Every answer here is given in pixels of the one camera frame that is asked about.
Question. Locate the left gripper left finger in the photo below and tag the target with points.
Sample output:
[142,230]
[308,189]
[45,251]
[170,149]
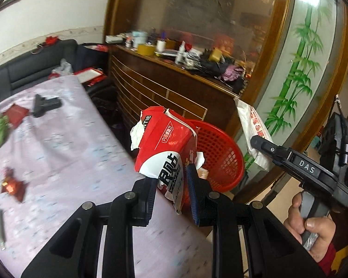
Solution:
[145,190]

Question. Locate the white medicine paper bag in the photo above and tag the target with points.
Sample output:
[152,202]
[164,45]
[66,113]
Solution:
[253,125]

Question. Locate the wooden brick-pattern cabinet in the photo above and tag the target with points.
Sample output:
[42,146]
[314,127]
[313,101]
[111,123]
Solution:
[142,82]

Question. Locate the right hand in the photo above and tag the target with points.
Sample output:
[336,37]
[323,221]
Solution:
[324,227]

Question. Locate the yellow tape roll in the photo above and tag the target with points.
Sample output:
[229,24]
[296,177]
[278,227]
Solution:
[146,50]

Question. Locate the red plastic mesh basket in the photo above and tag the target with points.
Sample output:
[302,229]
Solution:
[223,158]

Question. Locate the black leather sofa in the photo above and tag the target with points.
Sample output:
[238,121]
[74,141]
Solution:
[30,68]

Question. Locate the floral purple tablecloth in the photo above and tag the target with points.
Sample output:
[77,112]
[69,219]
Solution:
[69,156]

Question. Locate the red cloth on sofa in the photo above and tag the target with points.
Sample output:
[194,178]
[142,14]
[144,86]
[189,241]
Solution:
[50,40]

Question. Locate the red gift box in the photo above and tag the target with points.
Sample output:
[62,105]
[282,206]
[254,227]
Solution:
[90,76]

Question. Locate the red foil snack wrapper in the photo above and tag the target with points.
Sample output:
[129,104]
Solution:
[12,186]

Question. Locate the red flat pouch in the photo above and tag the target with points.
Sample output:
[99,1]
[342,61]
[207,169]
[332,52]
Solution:
[16,114]

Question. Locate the white spray bottle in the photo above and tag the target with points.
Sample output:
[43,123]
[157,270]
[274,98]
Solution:
[180,54]

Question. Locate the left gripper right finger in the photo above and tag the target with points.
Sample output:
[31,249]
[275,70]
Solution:
[203,207]

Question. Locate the red white torn package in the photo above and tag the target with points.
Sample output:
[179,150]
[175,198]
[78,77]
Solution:
[167,144]

